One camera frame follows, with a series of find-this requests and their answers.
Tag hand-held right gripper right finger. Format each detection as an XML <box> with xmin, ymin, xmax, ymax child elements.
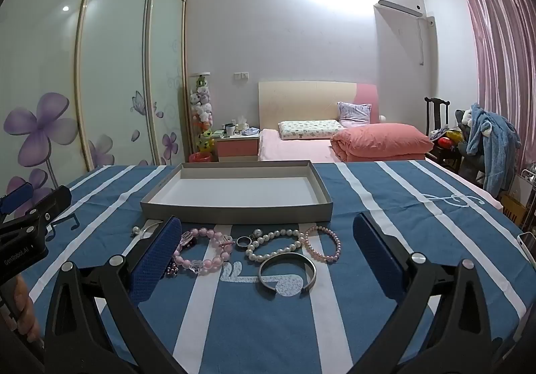
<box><xmin>352</xmin><ymin>213</ymin><xmax>503</xmax><ymax>374</ymax></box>

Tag pink white nightstand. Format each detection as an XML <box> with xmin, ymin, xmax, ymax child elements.
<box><xmin>215</xmin><ymin>132</ymin><xmax>260</xmax><ymax>158</ymax></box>

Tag floral sliding door wardrobe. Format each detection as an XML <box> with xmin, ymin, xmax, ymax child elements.
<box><xmin>0</xmin><ymin>0</ymin><xmax>188</xmax><ymax>207</ymax></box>

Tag large pink bead bracelet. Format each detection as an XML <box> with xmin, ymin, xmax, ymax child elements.
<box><xmin>173</xmin><ymin>227</ymin><xmax>234</xmax><ymax>275</ymax></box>

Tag cream pink bed headboard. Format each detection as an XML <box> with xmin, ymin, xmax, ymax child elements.
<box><xmin>258</xmin><ymin>81</ymin><xmax>380</xmax><ymax>130</ymax></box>

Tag white printed pillow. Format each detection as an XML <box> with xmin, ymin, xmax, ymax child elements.
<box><xmin>278</xmin><ymin>120</ymin><xmax>348</xmax><ymax>141</ymax></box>

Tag grey cardboard box tray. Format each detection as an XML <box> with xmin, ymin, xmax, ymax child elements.
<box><xmin>139</xmin><ymin>160</ymin><xmax>334</xmax><ymax>226</ymax></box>

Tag white pearl bracelet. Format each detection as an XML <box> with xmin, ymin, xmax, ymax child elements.
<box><xmin>245</xmin><ymin>229</ymin><xmax>306</xmax><ymax>263</ymax></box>

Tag pink curtain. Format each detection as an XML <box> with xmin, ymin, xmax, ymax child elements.
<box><xmin>458</xmin><ymin>0</ymin><xmax>536</xmax><ymax>186</ymax></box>

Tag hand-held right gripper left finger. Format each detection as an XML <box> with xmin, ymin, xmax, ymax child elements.
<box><xmin>42</xmin><ymin>215</ymin><xmax>183</xmax><ymax>374</ymax></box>

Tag blue white striped cloth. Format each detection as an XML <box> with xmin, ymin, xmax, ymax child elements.
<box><xmin>0</xmin><ymin>160</ymin><xmax>532</xmax><ymax>374</ymax></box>

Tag silver bangle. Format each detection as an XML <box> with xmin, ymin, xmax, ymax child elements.
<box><xmin>257</xmin><ymin>252</ymin><xmax>318</xmax><ymax>300</ymax></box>

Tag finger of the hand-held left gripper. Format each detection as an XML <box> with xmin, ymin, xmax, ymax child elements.
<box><xmin>0</xmin><ymin>182</ymin><xmax>34</xmax><ymax>216</ymax></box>
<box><xmin>24</xmin><ymin>185</ymin><xmax>73</xmax><ymax>229</ymax></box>

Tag pink bed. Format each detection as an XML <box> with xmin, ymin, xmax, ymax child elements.
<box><xmin>257</xmin><ymin>128</ymin><xmax>428</xmax><ymax>162</ymax></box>

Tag silver pearl hair clip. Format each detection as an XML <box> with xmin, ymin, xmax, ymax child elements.
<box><xmin>132</xmin><ymin>220</ymin><xmax>164</xmax><ymax>238</ymax></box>

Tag plush toy tower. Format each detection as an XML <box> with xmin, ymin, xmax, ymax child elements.
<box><xmin>188</xmin><ymin>72</ymin><xmax>215</xmax><ymax>155</ymax></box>

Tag dark wooden chair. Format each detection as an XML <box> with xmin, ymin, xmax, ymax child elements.
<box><xmin>424</xmin><ymin>97</ymin><xmax>461</xmax><ymax>174</ymax></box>

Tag cardboard box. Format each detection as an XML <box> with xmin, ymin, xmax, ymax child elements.
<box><xmin>500</xmin><ymin>194</ymin><xmax>528</xmax><ymax>228</ymax></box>

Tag white phone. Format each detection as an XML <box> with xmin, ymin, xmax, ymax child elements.
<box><xmin>517</xmin><ymin>232</ymin><xmax>536</xmax><ymax>264</ymax></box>

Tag colourful toys on chair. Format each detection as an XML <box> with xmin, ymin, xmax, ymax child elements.
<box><xmin>431</xmin><ymin>127</ymin><xmax>467</xmax><ymax>153</ymax></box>

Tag purple pillow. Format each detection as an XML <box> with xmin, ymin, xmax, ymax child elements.
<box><xmin>337</xmin><ymin>102</ymin><xmax>372</xmax><ymax>127</ymax></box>

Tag blue fleece robe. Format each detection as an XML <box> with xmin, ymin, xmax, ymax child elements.
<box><xmin>465</xmin><ymin>103</ymin><xmax>522</xmax><ymax>197</ymax></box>

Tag small pink bead bracelet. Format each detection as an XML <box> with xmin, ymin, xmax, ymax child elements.
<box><xmin>304</xmin><ymin>225</ymin><xmax>341</xmax><ymax>264</ymax></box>

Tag person's left hand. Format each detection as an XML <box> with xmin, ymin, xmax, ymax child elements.
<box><xmin>6</xmin><ymin>274</ymin><xmax>42</xmax><ymax>343</ymax></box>

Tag folded pink quilt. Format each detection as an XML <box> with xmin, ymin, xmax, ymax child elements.
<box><xmin>330</xmin><ymin>124</ymin><xmax>435</xmax><ymax>162</ymax></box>

